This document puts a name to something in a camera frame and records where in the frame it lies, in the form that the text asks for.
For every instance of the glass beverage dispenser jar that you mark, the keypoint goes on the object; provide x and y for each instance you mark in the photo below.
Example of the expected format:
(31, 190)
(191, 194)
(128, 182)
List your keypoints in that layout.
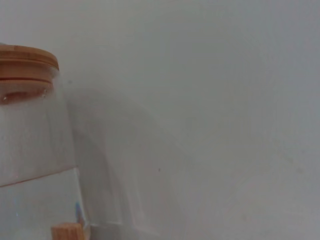
(37, 137)

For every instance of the wooden dispenser stand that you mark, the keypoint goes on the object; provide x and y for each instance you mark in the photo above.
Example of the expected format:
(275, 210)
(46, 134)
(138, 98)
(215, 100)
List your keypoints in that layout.
(67, 231)

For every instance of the round wooden jar lid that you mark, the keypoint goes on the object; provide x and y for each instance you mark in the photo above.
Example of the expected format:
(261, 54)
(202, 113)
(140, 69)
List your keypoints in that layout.
(25, 62)

